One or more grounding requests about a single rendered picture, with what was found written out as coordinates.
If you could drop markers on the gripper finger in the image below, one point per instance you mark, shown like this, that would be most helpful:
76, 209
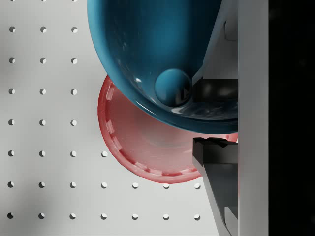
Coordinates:
216, 157
219, 88

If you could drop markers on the blue mug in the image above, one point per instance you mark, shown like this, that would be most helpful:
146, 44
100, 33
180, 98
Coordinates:
147, 39

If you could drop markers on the red plate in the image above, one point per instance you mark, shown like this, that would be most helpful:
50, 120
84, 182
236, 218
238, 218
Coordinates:
147, 147

